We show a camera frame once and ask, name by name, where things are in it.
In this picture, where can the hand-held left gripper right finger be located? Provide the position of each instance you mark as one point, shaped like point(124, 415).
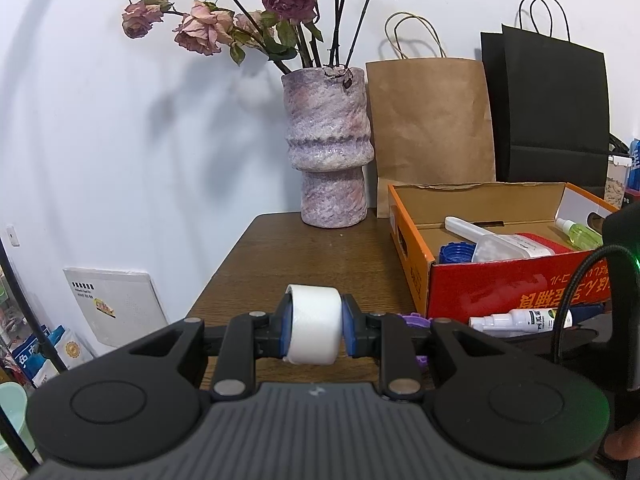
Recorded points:
point(350, 330)

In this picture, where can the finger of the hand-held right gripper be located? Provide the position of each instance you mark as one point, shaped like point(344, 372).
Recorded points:
point(589, 312)

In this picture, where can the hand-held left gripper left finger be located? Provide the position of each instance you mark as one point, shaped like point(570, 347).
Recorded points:
point(285, 327)

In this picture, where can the white tape roll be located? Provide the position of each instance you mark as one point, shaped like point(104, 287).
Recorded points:
point(314, 325)

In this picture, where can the small white spray bottle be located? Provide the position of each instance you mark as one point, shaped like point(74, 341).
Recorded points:
point(520, 321)

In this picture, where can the green spray bottle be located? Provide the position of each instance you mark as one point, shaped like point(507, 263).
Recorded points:
point(580, 232)

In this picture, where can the clear white plastic bottle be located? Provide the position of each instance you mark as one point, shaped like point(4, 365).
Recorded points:
point(530, 246)

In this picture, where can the red cardboard box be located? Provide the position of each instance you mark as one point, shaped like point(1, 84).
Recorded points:
point(500, 280)

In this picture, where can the blue plastic lid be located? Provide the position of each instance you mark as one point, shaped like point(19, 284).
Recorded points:
point(456, 254)

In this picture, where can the person's right hand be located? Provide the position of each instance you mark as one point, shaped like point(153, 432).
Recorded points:
point(622, 442)

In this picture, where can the purple plastic piece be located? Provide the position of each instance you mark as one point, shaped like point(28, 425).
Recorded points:
point(416, 321)

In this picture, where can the clear food storage container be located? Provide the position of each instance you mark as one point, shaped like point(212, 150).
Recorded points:
point(616, 182)

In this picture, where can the mottled purple ceramic vase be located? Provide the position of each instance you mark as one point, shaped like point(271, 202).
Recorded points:
point(327, 145)

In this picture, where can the black paper bag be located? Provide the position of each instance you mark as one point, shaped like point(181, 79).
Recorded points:
point(550, 110)

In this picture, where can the brown paper bag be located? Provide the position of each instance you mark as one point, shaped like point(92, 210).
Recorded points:
point(430, 120)

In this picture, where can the blue and white bags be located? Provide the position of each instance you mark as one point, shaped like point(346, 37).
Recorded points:
point(50, 355)

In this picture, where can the black stand pole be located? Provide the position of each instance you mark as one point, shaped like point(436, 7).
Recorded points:
point(30, 320)

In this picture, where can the teal plastic bucket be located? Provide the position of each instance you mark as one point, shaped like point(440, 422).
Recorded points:
point(12, 420)

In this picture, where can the dried rose bouquet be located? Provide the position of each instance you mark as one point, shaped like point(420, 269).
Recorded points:
point(280, 5)

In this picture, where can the white wall outlet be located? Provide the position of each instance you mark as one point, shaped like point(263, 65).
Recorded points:
point(11, 235)

